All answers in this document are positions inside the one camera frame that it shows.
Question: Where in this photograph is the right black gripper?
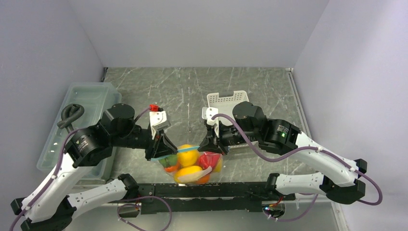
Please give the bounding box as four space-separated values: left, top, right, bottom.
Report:
198 119 260 155

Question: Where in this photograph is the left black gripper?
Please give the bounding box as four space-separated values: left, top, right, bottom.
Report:
111 124 178 160

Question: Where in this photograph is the green leafy vegetable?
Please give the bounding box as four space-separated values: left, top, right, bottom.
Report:
159 154 178 168

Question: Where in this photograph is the red bell pepper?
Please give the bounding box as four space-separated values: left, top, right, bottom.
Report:
197 152 222 170

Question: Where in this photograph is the orange carrot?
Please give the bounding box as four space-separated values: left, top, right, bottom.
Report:
164 164 180 173

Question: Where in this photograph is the yellow lemon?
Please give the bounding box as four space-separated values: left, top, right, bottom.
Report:
177 150 200 167
213 158 223 173

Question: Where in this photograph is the clear zip top bag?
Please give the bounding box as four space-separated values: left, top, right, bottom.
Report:
154 144 223 185

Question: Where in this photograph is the yellow fruit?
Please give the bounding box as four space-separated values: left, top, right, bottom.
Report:
173 166 205 184

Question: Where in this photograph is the orange tangerine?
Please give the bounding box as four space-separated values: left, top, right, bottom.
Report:
195 174 210 185

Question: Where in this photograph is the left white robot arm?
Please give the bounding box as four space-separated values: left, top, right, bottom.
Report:
11 103 178 231

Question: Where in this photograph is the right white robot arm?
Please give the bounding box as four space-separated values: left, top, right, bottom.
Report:
199 102 367 205

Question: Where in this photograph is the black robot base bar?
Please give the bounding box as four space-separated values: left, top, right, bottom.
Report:
121 182 280 215

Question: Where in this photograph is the white plastic basket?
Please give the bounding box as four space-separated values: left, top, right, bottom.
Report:
207 90 249 117

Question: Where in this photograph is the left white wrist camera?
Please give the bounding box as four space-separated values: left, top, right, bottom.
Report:
149 104 171 139

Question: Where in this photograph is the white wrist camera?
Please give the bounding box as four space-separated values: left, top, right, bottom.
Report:
202 107 229 141
149 104 171 139

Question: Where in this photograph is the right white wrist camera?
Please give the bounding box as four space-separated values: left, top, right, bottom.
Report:
202 107 229 141

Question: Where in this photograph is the grey corrugated hose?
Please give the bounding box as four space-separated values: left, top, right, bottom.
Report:
57 103 85 136

